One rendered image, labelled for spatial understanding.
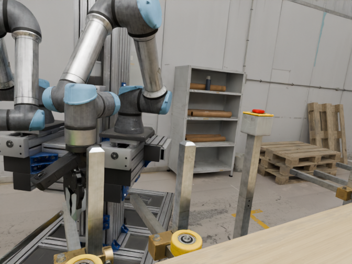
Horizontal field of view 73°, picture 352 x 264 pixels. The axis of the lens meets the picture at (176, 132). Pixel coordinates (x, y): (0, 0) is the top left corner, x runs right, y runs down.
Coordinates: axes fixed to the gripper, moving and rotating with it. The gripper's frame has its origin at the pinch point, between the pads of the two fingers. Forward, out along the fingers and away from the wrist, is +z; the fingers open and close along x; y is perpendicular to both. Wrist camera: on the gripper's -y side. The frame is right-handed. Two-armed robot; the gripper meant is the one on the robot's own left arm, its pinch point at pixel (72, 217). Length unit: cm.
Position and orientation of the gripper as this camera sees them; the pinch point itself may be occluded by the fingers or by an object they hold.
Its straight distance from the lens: 73.7
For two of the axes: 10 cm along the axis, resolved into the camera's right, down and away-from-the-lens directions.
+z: -0.8, 9.8, 1.9
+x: -7.4, -1.9, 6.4
